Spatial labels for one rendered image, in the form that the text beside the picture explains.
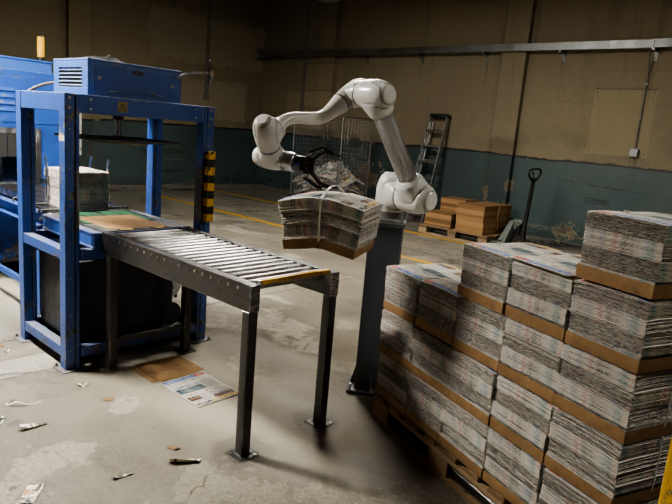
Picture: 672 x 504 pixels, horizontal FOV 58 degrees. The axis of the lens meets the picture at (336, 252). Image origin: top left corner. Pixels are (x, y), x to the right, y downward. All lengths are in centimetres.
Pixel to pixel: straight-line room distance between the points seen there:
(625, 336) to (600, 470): 45
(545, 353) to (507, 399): 28
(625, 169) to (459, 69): 317
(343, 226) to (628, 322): 119
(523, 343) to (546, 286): 25
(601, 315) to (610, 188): 740
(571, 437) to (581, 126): 769
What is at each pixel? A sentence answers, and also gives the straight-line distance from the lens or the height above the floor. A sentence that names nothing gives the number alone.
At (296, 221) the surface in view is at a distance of 270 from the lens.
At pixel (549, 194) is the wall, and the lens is 979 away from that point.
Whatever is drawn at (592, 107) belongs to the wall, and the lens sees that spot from 963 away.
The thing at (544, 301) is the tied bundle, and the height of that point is 95.
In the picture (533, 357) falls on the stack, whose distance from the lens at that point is 235.
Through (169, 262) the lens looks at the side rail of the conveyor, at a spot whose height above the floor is 77.
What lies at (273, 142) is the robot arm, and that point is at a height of 140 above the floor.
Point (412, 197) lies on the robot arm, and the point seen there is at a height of 117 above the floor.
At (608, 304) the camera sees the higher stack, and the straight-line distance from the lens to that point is 210.
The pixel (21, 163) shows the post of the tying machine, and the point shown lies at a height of 112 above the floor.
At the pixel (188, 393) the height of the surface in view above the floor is 1.
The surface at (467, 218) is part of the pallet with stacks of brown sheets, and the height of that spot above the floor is 35.
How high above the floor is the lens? 148
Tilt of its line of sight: 11 degrees down
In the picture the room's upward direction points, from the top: 5 degrees clockwise
